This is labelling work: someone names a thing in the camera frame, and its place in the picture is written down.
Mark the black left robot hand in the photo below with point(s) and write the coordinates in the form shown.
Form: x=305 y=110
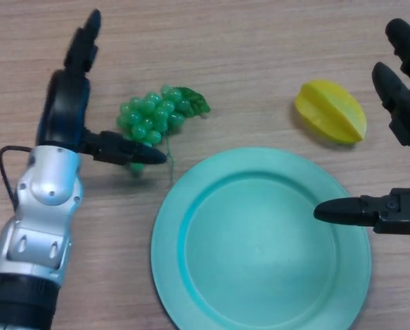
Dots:
x=65 y=117

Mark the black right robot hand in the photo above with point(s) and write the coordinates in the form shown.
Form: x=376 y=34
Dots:
x=404 y=110

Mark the green grapes bunch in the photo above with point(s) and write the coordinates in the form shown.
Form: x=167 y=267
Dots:
x=150 y=115

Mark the teal round plate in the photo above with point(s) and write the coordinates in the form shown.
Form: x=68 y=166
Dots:
x=260 y=247

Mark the yellow starfruit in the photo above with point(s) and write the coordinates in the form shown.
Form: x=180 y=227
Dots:
x=332 y=111

